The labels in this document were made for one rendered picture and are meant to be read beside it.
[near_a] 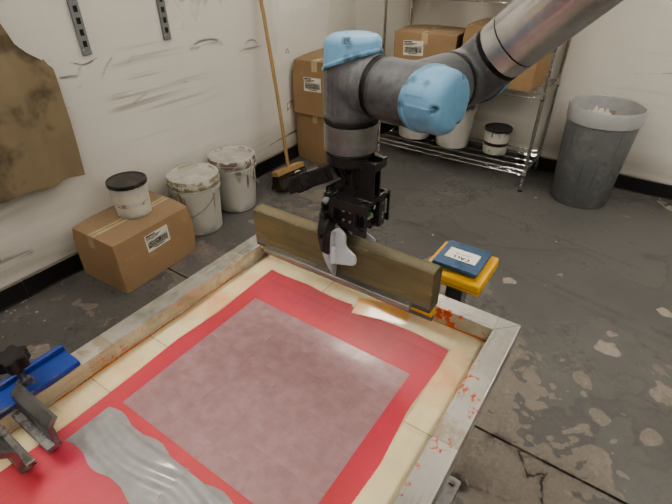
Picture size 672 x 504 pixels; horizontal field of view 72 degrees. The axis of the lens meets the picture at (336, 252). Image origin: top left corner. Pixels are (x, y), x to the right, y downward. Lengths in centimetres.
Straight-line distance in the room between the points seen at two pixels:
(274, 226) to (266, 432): 34
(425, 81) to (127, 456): 61
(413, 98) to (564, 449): 166
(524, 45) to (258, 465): 62
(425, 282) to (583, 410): 154
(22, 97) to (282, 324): 191
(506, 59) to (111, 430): 73
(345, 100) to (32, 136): 208
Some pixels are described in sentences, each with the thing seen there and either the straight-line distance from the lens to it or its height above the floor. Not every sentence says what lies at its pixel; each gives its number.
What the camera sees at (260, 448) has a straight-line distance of 71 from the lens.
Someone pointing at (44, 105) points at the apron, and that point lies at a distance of 260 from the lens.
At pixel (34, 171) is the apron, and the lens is 261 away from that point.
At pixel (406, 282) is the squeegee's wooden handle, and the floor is 112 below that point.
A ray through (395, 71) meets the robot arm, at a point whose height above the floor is 142.
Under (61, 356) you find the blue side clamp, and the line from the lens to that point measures 86.
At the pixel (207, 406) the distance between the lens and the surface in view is 77.
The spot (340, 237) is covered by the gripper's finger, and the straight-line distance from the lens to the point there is 71.
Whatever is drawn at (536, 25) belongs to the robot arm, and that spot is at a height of 147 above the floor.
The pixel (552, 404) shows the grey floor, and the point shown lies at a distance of 213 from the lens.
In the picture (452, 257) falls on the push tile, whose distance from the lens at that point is 103.
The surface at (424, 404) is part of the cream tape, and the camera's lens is 76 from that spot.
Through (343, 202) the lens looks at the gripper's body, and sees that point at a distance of 67.
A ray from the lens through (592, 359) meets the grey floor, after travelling 238.
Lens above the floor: 155
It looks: 34 degrees down
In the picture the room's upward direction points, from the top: straight up
